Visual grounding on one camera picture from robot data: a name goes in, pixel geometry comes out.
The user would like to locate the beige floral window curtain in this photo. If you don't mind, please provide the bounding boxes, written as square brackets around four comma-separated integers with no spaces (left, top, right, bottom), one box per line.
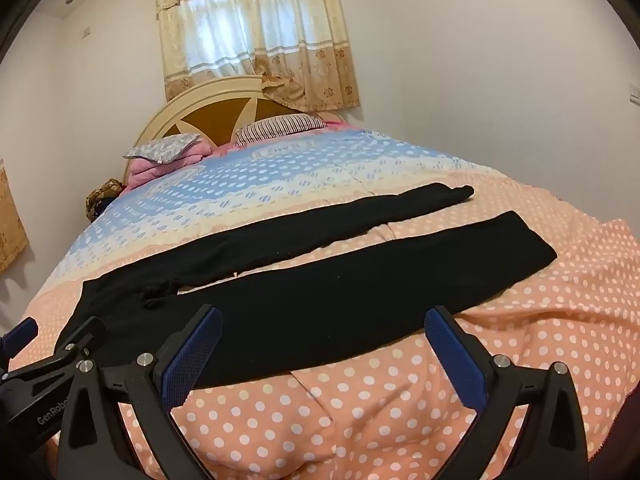
[154,0,362,111]

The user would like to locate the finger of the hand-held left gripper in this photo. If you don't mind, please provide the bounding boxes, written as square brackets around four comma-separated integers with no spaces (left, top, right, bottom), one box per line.
[55,316,106,357]
[0,317,39,361]

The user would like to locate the grey floral pillow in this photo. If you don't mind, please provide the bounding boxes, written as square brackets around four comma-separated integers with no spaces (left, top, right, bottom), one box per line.
[124,133,201,165]

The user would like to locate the brown patterned bundle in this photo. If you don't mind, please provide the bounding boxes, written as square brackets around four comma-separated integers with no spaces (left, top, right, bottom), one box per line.
[85,179,125,222]

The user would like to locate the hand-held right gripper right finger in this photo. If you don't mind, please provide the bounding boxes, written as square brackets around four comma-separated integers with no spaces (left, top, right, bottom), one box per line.
[424,305,591,480]

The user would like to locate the polka dot bed blanket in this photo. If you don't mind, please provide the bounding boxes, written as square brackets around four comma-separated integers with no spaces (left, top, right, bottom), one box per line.
[10,127,640,480]

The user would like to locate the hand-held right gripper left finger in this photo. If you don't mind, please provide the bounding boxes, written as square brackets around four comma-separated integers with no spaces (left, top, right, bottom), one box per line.
[55,305,223,480]

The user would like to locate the golden side curtain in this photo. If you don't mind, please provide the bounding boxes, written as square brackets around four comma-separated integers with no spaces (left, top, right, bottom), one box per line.
[0,160,30,276]

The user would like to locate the pink folded blanket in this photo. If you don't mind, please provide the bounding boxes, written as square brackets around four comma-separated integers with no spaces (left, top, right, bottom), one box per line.
[122,140,221,191]

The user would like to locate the black pants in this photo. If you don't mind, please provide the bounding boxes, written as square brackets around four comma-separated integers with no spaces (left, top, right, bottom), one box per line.
[59,184,558,391]

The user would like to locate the cream and brown headboard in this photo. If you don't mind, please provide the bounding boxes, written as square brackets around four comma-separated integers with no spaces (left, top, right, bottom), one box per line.
[135,74,346,151]

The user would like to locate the striped pillow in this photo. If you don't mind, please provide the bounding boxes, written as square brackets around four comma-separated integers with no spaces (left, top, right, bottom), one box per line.
[235,115,328,147]

